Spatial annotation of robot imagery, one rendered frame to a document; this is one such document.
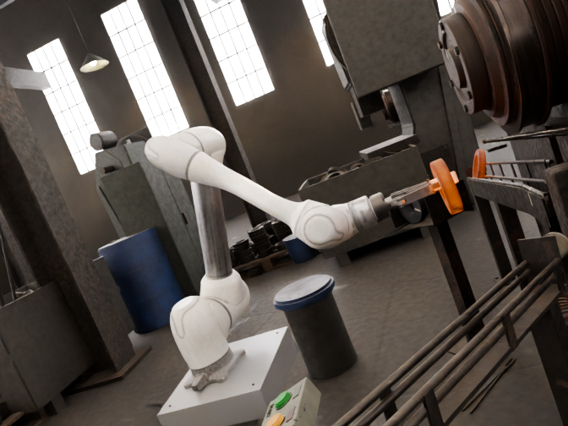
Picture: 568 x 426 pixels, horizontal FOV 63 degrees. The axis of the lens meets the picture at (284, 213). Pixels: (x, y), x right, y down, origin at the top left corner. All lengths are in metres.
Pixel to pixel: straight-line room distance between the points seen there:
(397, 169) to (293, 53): 8.16
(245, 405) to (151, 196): 3.25
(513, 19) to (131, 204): 3.92
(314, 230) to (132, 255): 3.43
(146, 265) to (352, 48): 2.62
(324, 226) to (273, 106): 10.65
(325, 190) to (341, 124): 7.70
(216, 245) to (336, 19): 2.75
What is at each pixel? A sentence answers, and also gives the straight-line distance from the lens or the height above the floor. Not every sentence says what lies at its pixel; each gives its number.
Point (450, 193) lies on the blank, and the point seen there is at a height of 0.82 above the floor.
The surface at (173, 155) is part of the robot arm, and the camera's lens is 1.46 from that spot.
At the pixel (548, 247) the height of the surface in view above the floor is 0.70.
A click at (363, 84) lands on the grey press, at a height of 1.35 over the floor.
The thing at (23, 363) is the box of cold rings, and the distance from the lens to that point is 3.60.
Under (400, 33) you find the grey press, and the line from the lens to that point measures 4.10.
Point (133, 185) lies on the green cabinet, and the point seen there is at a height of 1.31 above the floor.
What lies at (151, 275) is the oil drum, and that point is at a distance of 4.46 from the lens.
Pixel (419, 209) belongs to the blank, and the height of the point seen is 0.66.
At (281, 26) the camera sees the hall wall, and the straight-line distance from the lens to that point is 11.85.
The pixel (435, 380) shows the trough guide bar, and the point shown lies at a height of 0.72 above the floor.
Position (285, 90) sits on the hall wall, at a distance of 11.67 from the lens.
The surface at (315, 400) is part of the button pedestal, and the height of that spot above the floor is 0.58.
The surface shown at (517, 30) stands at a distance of 1.27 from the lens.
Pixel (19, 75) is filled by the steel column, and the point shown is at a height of 5.22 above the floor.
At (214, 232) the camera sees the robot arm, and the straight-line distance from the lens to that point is 1.67.
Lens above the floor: 1.07
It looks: 7 degrees down
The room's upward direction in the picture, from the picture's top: 22 degrees counter-clockwise
